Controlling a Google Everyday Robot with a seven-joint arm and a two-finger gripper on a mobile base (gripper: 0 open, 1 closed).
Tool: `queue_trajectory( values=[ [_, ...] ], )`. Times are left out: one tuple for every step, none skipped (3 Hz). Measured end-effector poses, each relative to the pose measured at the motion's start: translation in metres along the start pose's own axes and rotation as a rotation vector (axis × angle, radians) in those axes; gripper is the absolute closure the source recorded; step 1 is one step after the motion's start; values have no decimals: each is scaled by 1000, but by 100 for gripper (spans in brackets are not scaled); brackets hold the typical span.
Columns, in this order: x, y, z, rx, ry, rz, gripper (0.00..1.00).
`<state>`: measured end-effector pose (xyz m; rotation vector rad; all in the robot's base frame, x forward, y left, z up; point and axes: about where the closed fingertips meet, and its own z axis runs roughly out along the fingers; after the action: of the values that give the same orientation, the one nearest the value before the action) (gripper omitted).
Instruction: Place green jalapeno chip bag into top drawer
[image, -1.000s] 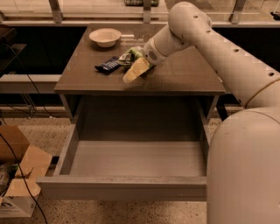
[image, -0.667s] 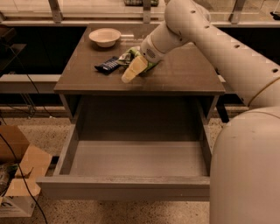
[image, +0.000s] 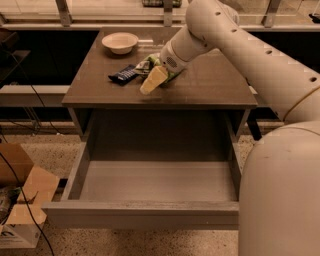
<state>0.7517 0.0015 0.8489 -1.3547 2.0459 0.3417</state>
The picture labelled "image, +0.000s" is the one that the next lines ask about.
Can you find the green jalapeno chip bag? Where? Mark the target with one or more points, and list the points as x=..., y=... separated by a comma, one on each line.
x=144, y=67

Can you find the dark blue snack packet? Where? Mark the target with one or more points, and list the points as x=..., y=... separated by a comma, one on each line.
x=124, y=76

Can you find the brown cardboard box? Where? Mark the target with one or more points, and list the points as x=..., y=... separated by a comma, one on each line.
x=38, y=185

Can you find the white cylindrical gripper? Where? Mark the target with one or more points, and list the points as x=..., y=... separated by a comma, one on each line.
x=168, y=61

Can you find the white box with logo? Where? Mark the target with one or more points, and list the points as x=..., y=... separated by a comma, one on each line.
x=19, y=236

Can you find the open grey top drawer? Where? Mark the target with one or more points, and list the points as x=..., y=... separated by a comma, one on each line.
x=140, y=169

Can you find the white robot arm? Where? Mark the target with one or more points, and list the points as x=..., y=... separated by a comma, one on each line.
x=279, y=199

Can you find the white bowl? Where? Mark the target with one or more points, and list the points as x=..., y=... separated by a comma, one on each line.
x=120, y=43

